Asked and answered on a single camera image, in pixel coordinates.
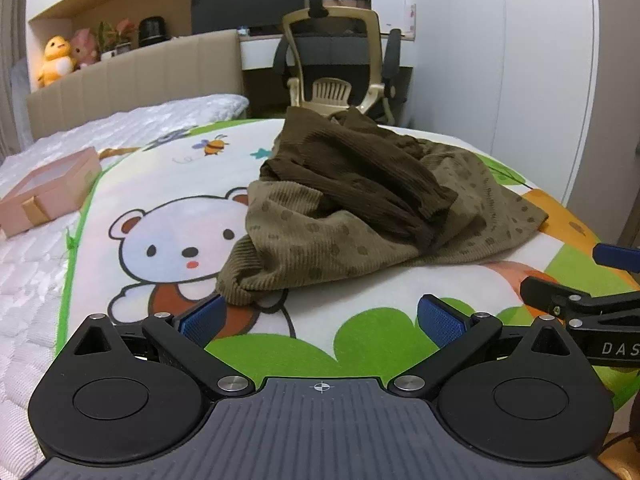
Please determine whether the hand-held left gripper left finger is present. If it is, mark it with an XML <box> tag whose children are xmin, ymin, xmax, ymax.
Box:
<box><xmin>74</xmin><ymin>294</ymin><xmax>256</xmax><ymax>398</ymax></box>

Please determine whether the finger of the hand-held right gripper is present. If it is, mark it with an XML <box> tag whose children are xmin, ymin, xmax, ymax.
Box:
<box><xmin>592</xmin><ymin>242</ymin><xmax>640</xmax><ymax>275</ymax></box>
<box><xmin>520</xmin><ymin>276</ymin><xmax>596</xmax><ymax>318</ymax></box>

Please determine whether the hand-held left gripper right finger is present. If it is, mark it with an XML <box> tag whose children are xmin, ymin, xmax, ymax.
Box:
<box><xmin>389</xmin><ymin>294</ymin><xmax>578</xmax><ymax>401</ymax></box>

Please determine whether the olive dotted corduroy jacket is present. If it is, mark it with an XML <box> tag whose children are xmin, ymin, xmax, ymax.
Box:
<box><xmin>216</xmin><ymin>147</ymin><xmax>550</xmax><ymax>307</ymax></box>

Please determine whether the dark brown ribbed garment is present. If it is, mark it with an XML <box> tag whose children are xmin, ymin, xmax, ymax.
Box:
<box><xmin>260</xmin><ymin>106</ymin><xmax>458</xmax><ymax>251</ymax></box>

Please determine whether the cartoon animal printed blanket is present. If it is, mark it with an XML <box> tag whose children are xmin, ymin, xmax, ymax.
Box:
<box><xmin>57</xmin><ymin>117</ymin><xmax>640</xmax><ymax>423</ymax></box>

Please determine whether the white quilted mattress cover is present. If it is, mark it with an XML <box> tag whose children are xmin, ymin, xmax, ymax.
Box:
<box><xmin>0</xmin><ymin>94</ymin><xmax>251</xmax><ymax>480</ymax></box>

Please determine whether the pink gift box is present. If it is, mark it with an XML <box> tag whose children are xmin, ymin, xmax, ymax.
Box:
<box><xmin>0</xmin><ymin>147</ymin><xmax>103</xmax><ymax>238</ymax></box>

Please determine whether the white wardrobe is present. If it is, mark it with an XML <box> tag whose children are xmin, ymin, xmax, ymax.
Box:
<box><xmin>400</xmin><ymin>0</ymin><xmax>640</xmax><ymax>251</ymax></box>

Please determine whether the beige padded headboard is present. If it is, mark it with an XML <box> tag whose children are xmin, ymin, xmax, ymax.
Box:
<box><xmin>26</xmin><ymin>29</ymin><xmax>246</xmax><ymax>141</ymax></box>

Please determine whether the white desk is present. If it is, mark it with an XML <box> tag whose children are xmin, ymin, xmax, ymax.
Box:
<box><xmin>239</xmin><ymin>30</ymin><xmax>416</xmax><ymax>73</ymax></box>

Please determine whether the beige mesh office chair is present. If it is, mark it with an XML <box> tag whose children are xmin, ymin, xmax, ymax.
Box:
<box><xmin>272</xmin><ymin>0</ymin><xmax>406</xmax><ymax>126</ymax></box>

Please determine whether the pink plush toy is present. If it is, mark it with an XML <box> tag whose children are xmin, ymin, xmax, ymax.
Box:
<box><xmin>70</xmin><ymin>29</ymin><xmax>100</xmax><ymax>70</ymax></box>

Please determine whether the potted plant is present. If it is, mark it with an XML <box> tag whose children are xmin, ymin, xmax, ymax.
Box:
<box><xmin>96</xmin><ymin>17</ymin><xmax>138</xmax><ymax>58</ymax></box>

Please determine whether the yellow duck plush toy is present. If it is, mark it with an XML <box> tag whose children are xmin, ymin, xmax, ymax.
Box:
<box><xmin>36</xmin><ymin>35</ymin><xmax>76</xmax><ymax>88</ymax></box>

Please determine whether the black monitor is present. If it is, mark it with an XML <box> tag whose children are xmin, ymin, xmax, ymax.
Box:
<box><xmin>190</xmin><ymin>0</ymin><xmax>308</xmax><ymax>37</ymax></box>

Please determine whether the white cabinet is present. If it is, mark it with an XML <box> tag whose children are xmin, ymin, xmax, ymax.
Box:
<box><xmin>370</xmin><ymin>0</ymin><xmax>418</xmax><ymax>41</ymax></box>

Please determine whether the grey curtain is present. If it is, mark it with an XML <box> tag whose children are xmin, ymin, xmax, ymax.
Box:
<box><xmin>0</xmin><ymin>0</ymin><xmax>31</xmax><ymax>161</ymax></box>

